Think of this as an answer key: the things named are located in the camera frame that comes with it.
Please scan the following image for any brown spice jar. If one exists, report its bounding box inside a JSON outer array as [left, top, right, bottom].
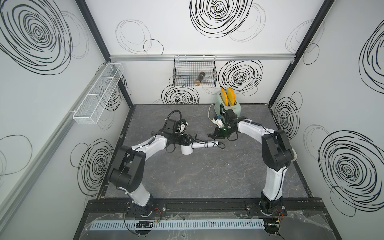
[[194, 72, 206, 87]]

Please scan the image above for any grey slotted cable duct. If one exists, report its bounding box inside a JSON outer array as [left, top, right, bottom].
[[90, 219, 265, 231]]

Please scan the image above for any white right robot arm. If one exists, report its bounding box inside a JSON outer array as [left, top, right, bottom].
[[210, 109, 297, 216]]

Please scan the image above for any white toaster power cord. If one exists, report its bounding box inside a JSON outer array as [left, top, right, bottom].
[[208, 103, 217, 124]]

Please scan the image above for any front yellow toast slice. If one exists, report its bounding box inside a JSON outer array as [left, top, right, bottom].
[[220, 88, 229, 106]]

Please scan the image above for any back yellow toast slice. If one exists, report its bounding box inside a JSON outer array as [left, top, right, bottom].
[[227, 88, 236, 106]]

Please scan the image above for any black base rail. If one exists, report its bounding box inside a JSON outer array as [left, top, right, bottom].
[[84, 198, 325, 213]]

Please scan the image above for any yellow toast slice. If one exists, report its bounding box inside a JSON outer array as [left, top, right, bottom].
[[220, 88, 229, 106], [227, 88, 236, 106]]

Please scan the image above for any black corner frame post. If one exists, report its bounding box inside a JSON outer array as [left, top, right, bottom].
[[75, 0, 135, 109]]

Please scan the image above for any black wire wall basket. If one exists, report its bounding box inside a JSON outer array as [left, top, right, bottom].
[[172, 55, 218, 88]]

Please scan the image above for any white hair dryer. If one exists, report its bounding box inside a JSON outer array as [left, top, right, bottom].
[[181, 141, 219, 155]]

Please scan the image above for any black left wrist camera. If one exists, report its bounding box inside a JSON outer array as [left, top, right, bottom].
[[163, 110, 188, 135]]

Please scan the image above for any mint green toaster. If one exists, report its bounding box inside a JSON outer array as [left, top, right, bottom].
[[214, 93, 242, 117]]

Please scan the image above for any white wire wall shelf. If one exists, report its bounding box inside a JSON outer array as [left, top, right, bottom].
[[73, 63, 124, 125]]

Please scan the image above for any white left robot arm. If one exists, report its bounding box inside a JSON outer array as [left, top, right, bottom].
[[107, 133, 194, 215]]

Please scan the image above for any black right corner post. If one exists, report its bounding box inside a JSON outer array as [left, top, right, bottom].
[[268, 0, 335, 107]]

